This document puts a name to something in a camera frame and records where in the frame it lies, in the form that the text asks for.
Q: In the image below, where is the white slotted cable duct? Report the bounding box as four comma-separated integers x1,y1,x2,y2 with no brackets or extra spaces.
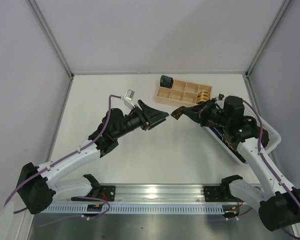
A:
42,203,239,215

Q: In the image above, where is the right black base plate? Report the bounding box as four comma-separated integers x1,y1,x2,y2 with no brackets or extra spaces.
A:
203,185,242,203

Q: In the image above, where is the rolled gold patterned tie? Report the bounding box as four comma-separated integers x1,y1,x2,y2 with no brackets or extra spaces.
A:
196,90,210,105

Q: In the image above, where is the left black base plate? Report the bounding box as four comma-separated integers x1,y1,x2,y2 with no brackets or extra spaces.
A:
72,184,117,203

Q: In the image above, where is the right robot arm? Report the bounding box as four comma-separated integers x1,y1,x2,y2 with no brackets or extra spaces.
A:
172,95,300,232

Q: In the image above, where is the dark key-patterned tie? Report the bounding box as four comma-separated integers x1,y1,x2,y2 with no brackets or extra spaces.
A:
170,106,185,120

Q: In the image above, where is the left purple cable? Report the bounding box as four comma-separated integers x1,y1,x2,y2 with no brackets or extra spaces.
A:
3,94,122,228

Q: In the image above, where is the aluminium mounting rail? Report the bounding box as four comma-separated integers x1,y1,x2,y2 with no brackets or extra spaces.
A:
24,182,299,204

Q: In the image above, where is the white plastic basket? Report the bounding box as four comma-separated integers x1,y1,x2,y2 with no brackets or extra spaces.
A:
205,102,282,165

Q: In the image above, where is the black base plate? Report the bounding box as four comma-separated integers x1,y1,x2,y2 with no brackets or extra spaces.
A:
72,184,117,203
203,185,242,203

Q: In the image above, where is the rolled dark green tie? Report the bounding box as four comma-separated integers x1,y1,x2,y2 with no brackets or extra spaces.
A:
159,75,174,89

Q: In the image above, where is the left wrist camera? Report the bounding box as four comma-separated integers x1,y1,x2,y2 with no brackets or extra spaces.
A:
123,89,135,110

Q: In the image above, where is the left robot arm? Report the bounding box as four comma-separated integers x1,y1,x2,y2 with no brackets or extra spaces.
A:
16,100,169,215

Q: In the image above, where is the pile of dark ties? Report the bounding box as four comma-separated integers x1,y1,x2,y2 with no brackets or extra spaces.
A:
207,117,270,161

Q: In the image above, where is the wooden compartment box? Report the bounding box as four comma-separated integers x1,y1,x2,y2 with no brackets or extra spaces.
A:
155,79,213,108

